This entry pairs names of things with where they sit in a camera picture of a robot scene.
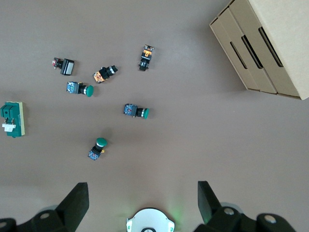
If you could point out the black push button orange block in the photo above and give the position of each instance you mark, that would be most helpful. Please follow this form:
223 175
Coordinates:
145 58

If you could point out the brown cardboard compartment box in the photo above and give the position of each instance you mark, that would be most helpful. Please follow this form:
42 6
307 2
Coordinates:
277 36

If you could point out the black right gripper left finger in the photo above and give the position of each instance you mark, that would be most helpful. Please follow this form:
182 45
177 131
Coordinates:
72 205

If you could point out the brown paper table cover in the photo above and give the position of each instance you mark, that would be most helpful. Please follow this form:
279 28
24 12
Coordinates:
193 145

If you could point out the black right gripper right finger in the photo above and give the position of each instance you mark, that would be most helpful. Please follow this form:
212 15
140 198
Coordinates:
210 207

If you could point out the square black push button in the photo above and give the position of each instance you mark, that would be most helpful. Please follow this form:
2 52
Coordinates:
67 67

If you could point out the green mushroom push button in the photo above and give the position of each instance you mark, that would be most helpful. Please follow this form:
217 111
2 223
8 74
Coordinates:
77 88
135 111
99 145

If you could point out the black selector switch orange block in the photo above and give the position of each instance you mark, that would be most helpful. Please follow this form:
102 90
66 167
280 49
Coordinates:
102 75

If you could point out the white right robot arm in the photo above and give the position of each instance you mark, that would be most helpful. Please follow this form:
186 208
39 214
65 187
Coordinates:
149 221

